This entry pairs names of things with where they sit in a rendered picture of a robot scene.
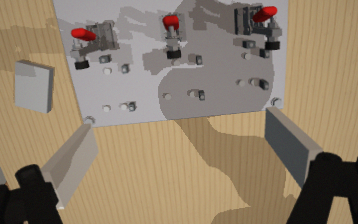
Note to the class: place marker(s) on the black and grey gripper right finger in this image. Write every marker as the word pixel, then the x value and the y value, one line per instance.
pixel 315 171

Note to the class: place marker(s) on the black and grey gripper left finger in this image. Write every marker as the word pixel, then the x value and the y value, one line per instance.
pixel 52 186

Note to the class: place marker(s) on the grey rectangular plate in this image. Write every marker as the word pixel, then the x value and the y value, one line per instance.
pixel 33 86

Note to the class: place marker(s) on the grey metal fixture plate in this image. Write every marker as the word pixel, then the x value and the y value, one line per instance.
pixel 210 32

